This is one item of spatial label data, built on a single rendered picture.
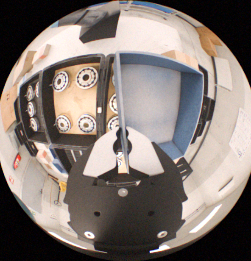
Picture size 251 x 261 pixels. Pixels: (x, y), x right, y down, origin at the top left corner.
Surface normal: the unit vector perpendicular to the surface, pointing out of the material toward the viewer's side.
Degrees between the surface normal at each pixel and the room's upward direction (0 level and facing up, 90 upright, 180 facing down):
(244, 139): 90
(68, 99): 0
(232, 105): 90
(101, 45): 0
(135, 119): 1
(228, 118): 90
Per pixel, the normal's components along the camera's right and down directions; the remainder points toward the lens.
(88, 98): 0.17, 0.52
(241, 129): -0.98, 0.13
